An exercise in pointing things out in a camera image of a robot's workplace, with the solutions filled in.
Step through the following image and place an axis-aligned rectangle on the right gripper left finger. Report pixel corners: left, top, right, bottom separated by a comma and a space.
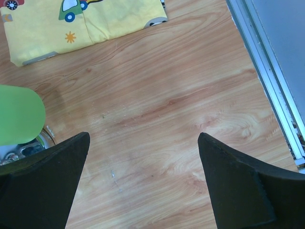
0, 132, 90, 229

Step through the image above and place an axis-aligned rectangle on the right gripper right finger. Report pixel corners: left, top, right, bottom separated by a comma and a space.
198, 133, 305, 229

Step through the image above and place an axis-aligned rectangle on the chrome wine glass rack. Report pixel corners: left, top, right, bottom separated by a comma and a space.
0, 126, 55, 166

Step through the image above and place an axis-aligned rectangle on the green plastic wine glass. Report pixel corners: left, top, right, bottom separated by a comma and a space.
0, 84, 46, 146

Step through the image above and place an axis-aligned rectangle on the yellow printed folded cloth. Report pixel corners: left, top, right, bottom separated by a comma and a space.
0, 0, 168, 67

